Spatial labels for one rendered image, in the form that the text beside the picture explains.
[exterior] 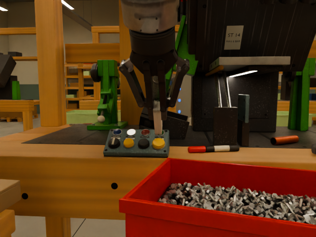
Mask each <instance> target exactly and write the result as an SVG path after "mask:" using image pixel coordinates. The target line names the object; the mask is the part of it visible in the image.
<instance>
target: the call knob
mask: <svg viewBox="0 0 316 237"><path fill-rule="evenodd" d="M108 144H109V146H110V147H112V148H114V147H117V146H118V145H119V139H117V138H115V137H113V138H111V139H110V140H109V141H108Z"/></svg>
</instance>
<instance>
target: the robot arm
mask: <svg viewBox="0 0 316 237"><path fill-rule="evenodd" d="M120 1H121V8H122V15H123V22H124V25H125V26H126V27H127V28H128V29H129V34H130V42H131V50H132V52H131V54H130V58H128V59H127V60H122V61H121V63H120V66H119V71H120V72H121V73H122V74H123V75H124V76H125V77H126V79H127V81H128V84H129V86H130V88H131V90H132V93H133V95H134V98H135V100H136V102H137V104H138V106H139V107H140V108H142V107H146V108H147V109H148V116H149V120H153V121H154V129H155V135H162V126H163V125H162V121H163V120H166V119H167V108H168V107H171V108H173V107H174V106H175V104H176V101H177V98H178V94H179V91H180V88H181V85H182V81H183V77H184V76H185V75H186V73H187V72H188V71H189V70H190V61H189V59H182V58H180V57H178V53H177V51H176V49H175V25H176V24H177V23H178V21H177V18H178V7H179V0H120ZM174 64H176V70H177V72H176V76H175V79H174V83H173V87H172V90H171V94H170V98H166V74H167V73H168V72H169V71H170V69H171V68H172V67H173V66H174ZM133 65H134V66H135V67H136V68H137V69H138V70H139V71H140V72H141V73H142V74H143V76H144V82H145V91H146V98H145V96H144V94H143V91H142V89H141V86H140V84H139V81H138V79H137V76H136V74H135V71H134V66H133ZM152 76H158V84H159V99H160V102H154V94H153V80H152Z"/></svg>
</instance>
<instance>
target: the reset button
mask: <svg viewBox="0 0 316 237"><path fill-rule="evenodd" d="M123 144H124V146H125V147H127V148H129V147H132V146H133V144H134V141H133V140H132V139H131V138H127V139H125V140H124V142H123Z"/></svg>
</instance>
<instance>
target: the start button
mask: <svg viewBox="0 0 316 237"><path fill-rule="evenodd" d="M164 145H165V141H164V140H163V139H161V138H156V139H154V140H153V142H152V146H153V147H154V148H156V149H161V148H163V147H164Z"/></svg>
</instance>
